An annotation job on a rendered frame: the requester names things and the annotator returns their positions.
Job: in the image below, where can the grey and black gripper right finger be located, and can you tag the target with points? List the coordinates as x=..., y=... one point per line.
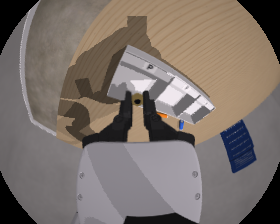
x=159, y=130

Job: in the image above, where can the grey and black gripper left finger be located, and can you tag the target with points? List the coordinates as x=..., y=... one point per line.
x=114, y=132

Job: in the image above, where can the blue aa battery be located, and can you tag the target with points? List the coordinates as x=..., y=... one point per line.
x=181, y=124

